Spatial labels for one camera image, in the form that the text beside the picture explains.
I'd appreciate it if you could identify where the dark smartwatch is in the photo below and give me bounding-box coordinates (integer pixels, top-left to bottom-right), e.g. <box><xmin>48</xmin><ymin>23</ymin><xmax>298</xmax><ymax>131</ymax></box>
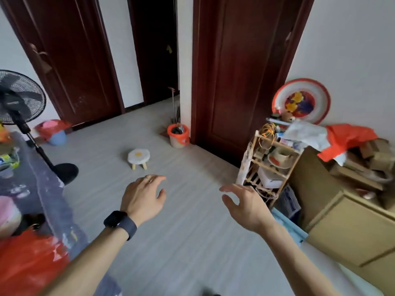
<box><xmin>103</xmin><ymin>210</ymin><xmax>138</xmax><ymax>241</ymax></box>

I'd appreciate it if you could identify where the person's right forearm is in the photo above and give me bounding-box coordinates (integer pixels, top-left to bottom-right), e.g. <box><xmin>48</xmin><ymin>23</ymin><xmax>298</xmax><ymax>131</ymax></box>
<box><xmin>256</xmin><ymin>221</ymin><xmax>340</xmax><ymax>296</ymax></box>

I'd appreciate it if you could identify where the white plastic bag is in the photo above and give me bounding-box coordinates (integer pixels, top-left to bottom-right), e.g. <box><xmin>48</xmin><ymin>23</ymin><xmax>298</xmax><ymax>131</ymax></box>
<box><xmin>282</xmin><ymin>120</ymin><xmax>329</xmax><ymax>151</ymax></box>

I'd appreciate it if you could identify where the person's right hand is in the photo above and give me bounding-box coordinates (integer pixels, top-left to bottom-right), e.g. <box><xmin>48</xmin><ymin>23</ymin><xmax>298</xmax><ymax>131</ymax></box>
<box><xmin>219</xmin><ymin>184</ymin><xmax>276</xmax><ymax>235</ymax></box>

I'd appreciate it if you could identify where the large red plastic bag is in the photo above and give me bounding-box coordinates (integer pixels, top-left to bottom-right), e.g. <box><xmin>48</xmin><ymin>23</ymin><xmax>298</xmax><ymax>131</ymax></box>
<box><xmin>0</xmin><ymin>229</ymin><xmax>70</xmax><ymax>296</ymax></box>

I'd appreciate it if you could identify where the brass door handle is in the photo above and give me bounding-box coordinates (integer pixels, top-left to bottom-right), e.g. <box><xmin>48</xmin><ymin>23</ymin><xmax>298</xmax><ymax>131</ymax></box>
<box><xmin>29</xmin><ymin>43</ymin><xmax>53</xmax><ymax>75</ymax></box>

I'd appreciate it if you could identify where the orange and white bucket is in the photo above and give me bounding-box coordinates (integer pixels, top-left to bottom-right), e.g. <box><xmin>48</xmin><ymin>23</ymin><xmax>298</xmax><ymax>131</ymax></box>
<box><xmin>167</xmin><ymin>123</ymin><xmax>191</xmax><ymax>149</ymax></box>

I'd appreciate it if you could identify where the pink round object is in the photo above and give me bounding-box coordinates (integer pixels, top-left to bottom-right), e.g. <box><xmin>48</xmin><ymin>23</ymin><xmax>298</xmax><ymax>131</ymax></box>
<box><xmin>0</xmin><ymin>195</ymin><xmax>22</xmax><ymax>238</ymax></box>

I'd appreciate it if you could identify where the green yellow packet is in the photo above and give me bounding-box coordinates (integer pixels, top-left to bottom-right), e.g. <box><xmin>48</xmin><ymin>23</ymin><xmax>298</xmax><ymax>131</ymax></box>
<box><xmin>0</xmin><ymin>147</ymin><xmax>21</xmax><ymax>170</ymax></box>

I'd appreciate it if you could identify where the large cardboard box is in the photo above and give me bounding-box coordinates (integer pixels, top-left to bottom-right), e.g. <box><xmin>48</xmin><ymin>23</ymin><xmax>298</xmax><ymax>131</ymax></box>
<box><xmin>287</xmin><ymin>138</ymin><xmax>395</xmax><ymax>296</ymax></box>

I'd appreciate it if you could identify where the small wooden shelf rack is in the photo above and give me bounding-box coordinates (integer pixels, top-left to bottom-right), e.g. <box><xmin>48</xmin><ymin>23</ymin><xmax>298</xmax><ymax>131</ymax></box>
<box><xmin>236</xmin><ymin>129</ymin><xmax>305</xmax><ymax>209</ymax></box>

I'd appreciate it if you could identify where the person's left forearm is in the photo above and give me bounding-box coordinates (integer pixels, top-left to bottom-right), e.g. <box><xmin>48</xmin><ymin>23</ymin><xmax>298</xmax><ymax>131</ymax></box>
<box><xmin>39</xmin><ymin>226</ymin><xmax>131</xmax><ymax>296</ymax></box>

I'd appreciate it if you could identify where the light blue flat box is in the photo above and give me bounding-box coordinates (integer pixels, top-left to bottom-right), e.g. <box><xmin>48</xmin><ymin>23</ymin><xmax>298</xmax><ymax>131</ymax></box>
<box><xmin>271</xmin><ymin>208</ymin><xmax>309</xmax><ymax>247</ymax></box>

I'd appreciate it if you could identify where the blue trash bin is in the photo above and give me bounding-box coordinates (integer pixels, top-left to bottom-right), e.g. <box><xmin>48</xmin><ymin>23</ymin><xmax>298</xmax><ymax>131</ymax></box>
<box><xmin>48</xmin><ymin>130</ymin><xmax>67</xmax><ymax>147</ymax></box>

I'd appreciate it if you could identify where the pink bin bag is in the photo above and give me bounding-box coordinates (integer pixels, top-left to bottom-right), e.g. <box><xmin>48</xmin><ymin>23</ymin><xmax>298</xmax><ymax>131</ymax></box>
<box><xmin>35</xmin><ymin>119</ymin><xmax>72</xmax><ymax>142</ymax></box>

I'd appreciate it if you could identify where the long-handled cleaning tool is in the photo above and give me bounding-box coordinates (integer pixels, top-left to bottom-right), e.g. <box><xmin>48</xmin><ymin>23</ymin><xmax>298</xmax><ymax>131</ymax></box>
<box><xmin>168</xmin><ymin>86</ymin><xmax>181</xmax><ymax>126</ymax></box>

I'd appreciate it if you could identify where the round red white tray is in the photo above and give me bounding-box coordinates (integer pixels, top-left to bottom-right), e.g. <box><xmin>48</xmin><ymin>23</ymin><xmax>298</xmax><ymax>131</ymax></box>
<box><xmin>271</xmin><ymin>78</ymin><xmax>331</xmax><ymax>125</ymax></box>

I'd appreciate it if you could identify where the white ceramic bowl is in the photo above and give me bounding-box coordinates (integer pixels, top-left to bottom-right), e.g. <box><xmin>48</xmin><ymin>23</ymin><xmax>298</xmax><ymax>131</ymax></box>
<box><xmin>267</xmin><ymin>147</ymin><xmax>297</xmax><ymax>169</ymax></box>

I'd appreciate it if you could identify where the dark open wooden door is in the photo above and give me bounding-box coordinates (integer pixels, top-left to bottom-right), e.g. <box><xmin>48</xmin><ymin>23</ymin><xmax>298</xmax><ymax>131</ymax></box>
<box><xmin>127</xmin><ymin>0</ymin><xmax>180</xmax><ymax>106</ymax></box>

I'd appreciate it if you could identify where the blue printed box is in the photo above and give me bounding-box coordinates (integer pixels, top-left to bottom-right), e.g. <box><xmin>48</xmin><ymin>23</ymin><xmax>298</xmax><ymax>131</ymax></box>
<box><xmin>275</xmin><ymin>184</ymin><xmax>302</xmax><ymax>221</ymax></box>

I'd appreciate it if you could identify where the small white egg stool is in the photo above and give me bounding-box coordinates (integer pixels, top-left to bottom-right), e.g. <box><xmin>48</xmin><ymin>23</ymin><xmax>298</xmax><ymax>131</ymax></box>
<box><xmin>127</xmin><ymin>149</ymin><xmax>151</xmax><ymax>171</ymax></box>

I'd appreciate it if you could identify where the person's left hand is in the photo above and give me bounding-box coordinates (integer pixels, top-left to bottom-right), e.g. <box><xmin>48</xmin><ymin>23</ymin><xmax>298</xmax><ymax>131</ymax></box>
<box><xmin>120</xmin><ymin>175</ymin><xmax>167</xmax><ymax>227</ymax></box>

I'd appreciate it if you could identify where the grey blue table cover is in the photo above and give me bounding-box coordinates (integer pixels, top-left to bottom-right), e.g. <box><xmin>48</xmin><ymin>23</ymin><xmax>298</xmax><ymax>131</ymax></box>
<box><xmin>0</xmin><ymin>131</ymin><xmax>123</xmax><ymax>296</ymax></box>

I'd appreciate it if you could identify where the black standing fan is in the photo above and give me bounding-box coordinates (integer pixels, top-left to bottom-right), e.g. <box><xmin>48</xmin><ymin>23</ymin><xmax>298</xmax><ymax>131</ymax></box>
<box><xmin>0</xmin><ymin>70</ymin><xmax>79</xmax><ymax>186</ymax></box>

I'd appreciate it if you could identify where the orange wire coil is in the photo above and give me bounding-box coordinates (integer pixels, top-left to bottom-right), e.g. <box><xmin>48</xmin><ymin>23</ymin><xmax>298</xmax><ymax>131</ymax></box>
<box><xmin>258</xmin><ymin>123</ymin><xmax>277</xmax><ymax>150</ymax></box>

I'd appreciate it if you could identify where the dark red wooden door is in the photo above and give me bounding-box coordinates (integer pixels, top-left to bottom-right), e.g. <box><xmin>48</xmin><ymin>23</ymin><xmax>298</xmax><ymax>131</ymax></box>
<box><xmin>0</xmin><ymin>0</ymin><xmax>126</xmax><ymax>127</ymax></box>

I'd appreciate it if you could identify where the wide dark red door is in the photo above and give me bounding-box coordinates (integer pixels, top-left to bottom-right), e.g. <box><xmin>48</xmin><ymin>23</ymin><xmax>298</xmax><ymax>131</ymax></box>
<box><xmin>190</xmin><ymin>0</ymin><xmax>316</xmax><ymax>169</ymax></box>

